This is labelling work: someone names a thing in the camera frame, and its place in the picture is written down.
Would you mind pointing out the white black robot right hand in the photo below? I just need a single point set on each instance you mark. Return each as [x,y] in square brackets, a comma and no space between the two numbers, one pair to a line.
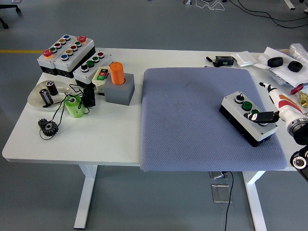
[286,106]

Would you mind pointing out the grey four-button control box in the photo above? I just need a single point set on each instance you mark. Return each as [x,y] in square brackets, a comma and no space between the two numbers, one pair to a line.
[80,75]
[264,132]

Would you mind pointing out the grey five-button control box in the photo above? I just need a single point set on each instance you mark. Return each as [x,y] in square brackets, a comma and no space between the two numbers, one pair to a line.
[44,62]
[72,63]

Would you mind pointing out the clear plastic bag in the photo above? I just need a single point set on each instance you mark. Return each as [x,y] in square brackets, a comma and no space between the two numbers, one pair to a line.
[279,78]

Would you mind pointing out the white foam sheet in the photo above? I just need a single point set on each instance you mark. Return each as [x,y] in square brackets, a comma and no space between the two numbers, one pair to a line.
[267,55]

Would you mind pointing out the clear bubble wrap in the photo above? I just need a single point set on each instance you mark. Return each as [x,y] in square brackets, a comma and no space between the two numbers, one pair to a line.
[298,49]

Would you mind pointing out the black electronic module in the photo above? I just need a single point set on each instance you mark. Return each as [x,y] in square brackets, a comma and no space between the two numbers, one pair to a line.
[223,60]

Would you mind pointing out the black plug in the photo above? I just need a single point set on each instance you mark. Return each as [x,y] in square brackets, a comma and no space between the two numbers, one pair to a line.
[209,59]

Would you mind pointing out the white table leg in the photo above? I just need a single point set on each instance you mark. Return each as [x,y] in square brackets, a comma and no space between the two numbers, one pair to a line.
[86,192]
[256,199]

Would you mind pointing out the grey-blue textured mat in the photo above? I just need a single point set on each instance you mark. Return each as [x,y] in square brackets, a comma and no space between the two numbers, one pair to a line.
[180,101]

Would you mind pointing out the metal floor socket plate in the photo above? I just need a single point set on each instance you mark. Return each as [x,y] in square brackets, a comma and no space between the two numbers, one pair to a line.
[221,193]

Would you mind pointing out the grey cube block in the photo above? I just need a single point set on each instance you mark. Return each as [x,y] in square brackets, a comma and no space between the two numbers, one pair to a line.
[119,95]

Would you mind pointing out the orange cylinder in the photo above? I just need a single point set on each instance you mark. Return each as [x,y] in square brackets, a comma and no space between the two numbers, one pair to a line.
[116,74]

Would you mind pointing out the small black device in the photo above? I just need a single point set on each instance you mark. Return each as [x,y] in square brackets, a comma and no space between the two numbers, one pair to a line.
[89,97]

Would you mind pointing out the green plastic cylinder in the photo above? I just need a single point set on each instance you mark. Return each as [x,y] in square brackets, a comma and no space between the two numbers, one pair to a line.
[74,109]

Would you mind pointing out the black cylindrical capacitor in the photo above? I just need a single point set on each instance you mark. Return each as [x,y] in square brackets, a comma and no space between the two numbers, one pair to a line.
[46,96]
[52,89]

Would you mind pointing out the black metal gear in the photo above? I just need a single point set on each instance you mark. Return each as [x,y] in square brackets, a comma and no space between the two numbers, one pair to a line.
[49,127]

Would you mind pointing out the clear shallow dish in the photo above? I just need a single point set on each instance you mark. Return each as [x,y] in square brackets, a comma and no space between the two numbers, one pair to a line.
[36,98]

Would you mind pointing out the black office chair base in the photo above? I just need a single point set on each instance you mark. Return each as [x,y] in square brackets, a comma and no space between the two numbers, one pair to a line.
[4,24]

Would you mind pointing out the beige start-stop switch box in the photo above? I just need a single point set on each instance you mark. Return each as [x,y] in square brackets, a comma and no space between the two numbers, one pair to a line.
[101,74]

